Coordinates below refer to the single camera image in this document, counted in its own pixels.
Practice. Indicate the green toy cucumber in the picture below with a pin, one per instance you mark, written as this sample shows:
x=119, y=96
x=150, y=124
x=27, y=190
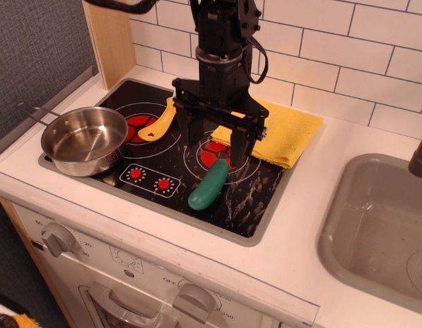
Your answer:
x=210, y=186

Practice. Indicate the wooden side panel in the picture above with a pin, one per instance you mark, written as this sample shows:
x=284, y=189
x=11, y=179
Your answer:
x=112, y=41

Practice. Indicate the yellow dish brush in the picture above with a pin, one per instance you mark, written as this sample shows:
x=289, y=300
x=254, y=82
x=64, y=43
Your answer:
x=159, y=128

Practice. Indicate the oven door handle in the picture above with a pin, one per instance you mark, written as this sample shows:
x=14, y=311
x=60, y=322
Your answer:
x=112, y=312

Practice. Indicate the yellow cloth napkin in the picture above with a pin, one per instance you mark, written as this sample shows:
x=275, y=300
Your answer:
x=289, y=131

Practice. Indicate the grey oven knob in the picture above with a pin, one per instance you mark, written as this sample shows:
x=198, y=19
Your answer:
x=195, y=302

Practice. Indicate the orange object at corner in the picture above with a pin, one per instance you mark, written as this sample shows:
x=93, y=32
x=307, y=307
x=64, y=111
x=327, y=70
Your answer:
x=17, y=321

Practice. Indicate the stainless steel pot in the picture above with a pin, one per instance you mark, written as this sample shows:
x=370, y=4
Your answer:
x=85, y=141

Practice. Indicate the grey toy sink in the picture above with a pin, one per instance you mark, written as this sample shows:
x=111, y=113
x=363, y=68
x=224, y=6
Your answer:
x=372, y=234

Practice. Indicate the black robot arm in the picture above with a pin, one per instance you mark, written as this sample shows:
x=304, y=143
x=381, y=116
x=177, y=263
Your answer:
x=225, y=31

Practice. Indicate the right red stove knob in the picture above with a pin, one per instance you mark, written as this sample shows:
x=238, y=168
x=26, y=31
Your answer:
x=164, y=184

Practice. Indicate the left red stove knob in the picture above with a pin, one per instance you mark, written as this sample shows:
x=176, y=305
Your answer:
x=135, y=174

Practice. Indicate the grey timer knob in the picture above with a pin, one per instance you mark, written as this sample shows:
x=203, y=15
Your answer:
x=57, y=239

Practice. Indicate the black toy stovetop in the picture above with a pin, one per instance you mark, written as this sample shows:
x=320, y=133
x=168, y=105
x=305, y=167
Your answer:
x=245, y=206

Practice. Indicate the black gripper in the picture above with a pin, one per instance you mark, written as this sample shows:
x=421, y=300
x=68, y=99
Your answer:
x=221, y=96

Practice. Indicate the red stove knob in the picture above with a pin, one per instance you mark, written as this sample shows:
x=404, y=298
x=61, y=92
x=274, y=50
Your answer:
x=135, y=174
x=164, y=184

